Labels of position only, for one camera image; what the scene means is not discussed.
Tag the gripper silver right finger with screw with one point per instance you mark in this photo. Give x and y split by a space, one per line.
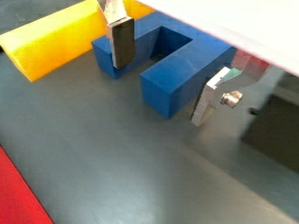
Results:
221 90

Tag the red base block with slots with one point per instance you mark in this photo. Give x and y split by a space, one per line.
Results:
20 208

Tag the black angle fixture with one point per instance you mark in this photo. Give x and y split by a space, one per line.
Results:
273 134

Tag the blue U-shaped block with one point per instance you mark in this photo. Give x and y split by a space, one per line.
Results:
193 56

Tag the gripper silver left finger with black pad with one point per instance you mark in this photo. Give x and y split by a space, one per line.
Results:
120 31

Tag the yellow long bar block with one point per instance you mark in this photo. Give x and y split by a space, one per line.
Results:
47 43

